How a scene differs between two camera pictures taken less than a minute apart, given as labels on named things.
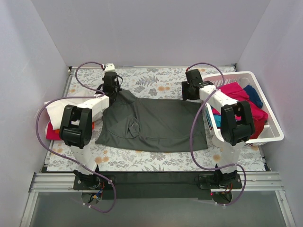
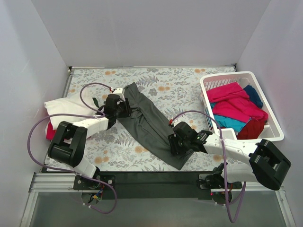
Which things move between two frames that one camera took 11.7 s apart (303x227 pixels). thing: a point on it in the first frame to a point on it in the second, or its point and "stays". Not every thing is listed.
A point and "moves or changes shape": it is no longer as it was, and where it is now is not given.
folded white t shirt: x=55 y=109 stays
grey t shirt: x=129 y=124 moves or changes shape
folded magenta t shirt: x=50 y=133 stays
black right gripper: x=186 y=93 to x=174 y=144
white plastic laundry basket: x=274 y=132 stays
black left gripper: x=113 y=93 to x=126 y=107
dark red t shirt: x=258 y=126 stays
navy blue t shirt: x=253 y=97 stays
